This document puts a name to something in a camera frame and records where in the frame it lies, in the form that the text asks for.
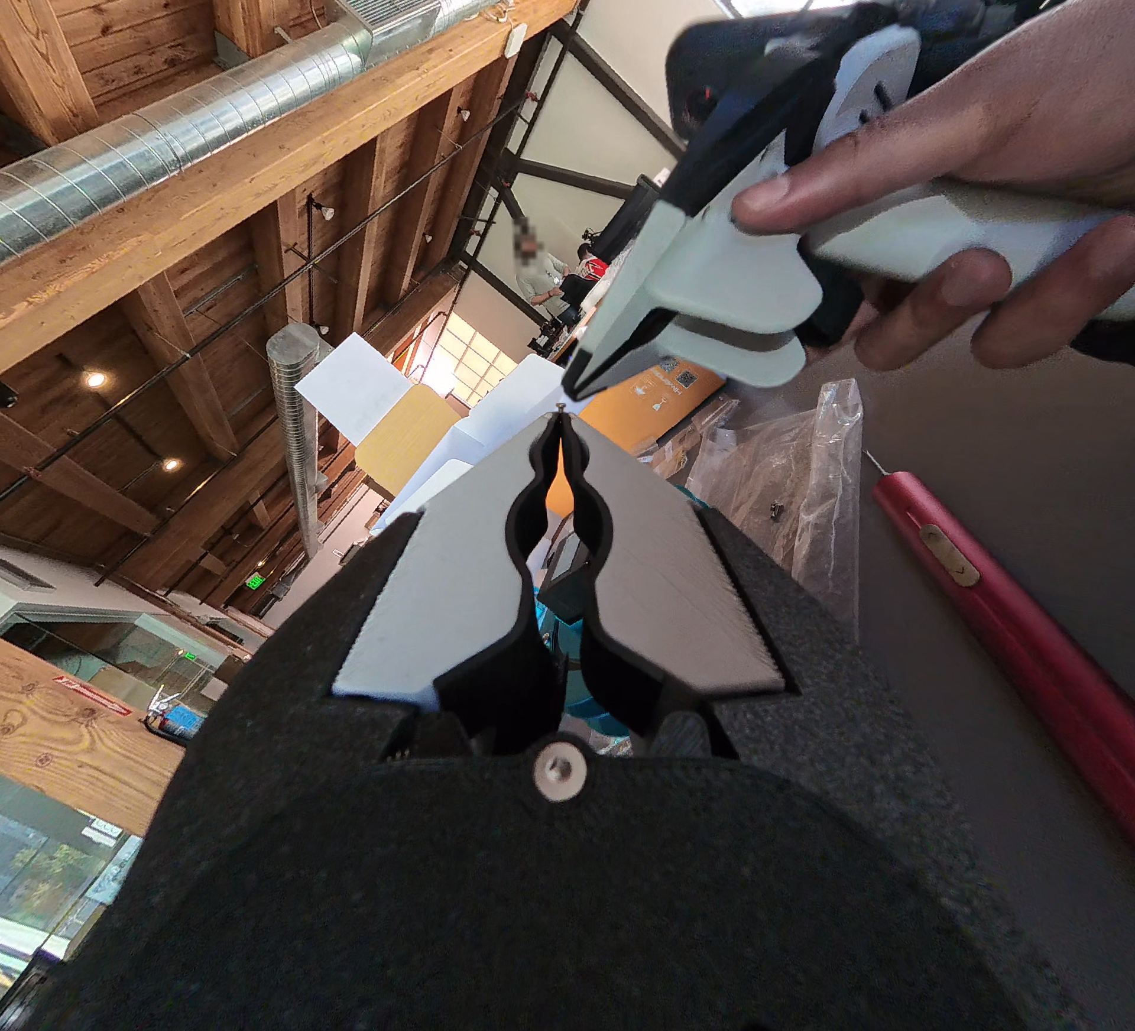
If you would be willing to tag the teal round robot base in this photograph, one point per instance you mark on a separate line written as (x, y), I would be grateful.
(590, 707)

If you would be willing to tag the clear plastic bag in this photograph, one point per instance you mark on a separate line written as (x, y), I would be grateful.
(798, 463)

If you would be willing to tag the grey desk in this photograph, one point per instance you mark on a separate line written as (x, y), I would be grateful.
(975, 428)

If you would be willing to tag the short silver duct pipe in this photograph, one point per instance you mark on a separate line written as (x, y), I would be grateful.
(297, 428)

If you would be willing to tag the silver ventilation duct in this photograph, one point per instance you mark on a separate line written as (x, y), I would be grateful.
(177, 126)

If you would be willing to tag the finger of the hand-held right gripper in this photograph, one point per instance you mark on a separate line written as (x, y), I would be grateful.
(736, 277)
(745, 357)

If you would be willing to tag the black servo motor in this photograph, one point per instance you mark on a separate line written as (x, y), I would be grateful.
(567, 574)

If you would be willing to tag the orange cardboard box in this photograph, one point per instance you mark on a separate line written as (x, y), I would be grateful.
(647, 419)

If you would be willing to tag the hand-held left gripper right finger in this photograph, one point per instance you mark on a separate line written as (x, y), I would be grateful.
(683, 605)

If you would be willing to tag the red pen screwdriver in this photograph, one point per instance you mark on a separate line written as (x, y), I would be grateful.
(1020, 623)

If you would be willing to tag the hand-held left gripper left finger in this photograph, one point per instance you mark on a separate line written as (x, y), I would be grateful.
(443, 596)

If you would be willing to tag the person's right hand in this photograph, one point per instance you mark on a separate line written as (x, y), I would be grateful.
(1020, 109)

